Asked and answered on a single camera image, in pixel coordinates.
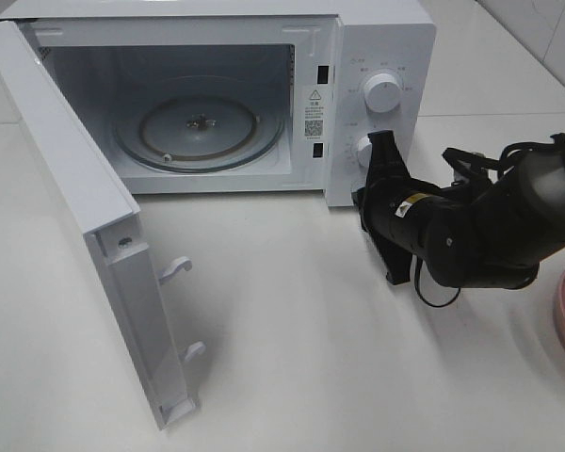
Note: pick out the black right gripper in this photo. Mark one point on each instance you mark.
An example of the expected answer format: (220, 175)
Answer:
(403, 216)

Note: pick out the white microwave door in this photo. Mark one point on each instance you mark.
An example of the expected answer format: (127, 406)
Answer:
(105, 215)

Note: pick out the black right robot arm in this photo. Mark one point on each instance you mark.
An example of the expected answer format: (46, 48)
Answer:
(490, 229)

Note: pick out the lower white timer knob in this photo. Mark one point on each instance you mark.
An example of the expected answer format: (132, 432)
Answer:
(363, 152)

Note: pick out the upper white power knob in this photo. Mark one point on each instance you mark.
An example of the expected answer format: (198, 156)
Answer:
(382, 92)

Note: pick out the white microwave oven body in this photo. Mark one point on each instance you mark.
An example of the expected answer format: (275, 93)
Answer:
(308, 58)

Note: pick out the glass microwave turntable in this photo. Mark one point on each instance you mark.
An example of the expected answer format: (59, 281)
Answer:
(197, 133)

